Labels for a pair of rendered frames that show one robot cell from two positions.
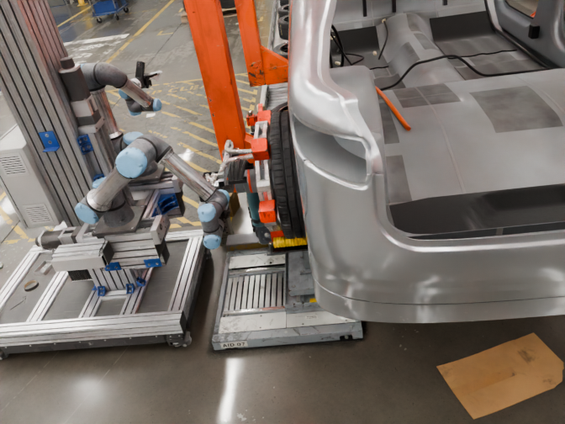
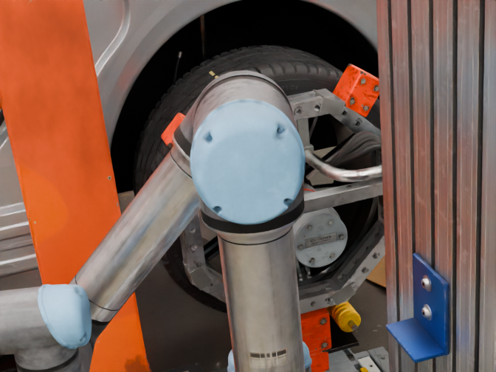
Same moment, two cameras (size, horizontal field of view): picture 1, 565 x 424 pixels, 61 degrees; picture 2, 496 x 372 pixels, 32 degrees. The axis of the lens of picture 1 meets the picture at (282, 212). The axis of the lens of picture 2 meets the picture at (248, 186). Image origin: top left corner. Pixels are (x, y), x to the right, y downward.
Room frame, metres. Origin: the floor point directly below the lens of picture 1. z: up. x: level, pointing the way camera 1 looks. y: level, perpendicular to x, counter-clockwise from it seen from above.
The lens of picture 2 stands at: (2.94, 1.70, 1.76)
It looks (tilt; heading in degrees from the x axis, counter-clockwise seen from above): 25 degrees down; 249
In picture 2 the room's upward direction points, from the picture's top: 6 degrees counter-clockwise
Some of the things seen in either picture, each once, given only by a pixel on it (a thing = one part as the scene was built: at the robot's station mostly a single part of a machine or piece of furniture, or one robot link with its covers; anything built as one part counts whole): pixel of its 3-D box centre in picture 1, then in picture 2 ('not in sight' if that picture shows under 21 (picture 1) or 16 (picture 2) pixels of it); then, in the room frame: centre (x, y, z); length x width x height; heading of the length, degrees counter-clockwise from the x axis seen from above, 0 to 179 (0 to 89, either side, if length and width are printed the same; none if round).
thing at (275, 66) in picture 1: (290, 61); not in sight; (4.61, -0.31, 0.69); 0.52 x 0.17 x 0.35; 84
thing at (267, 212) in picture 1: (267, 211); not in sight; (1.88, 0.07, 0.85); 0.09 x 0.08 x 0.07; 174
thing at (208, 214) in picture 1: (209, 215); not in sight; (1.77, 0.32, 0.95); 0.11 x 0.08 x 0.11; 159
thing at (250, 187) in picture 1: (256, 178); (303, 222); (2.20, 0.11, 0.85); 0.21 x 0.14 x 0.14; 84
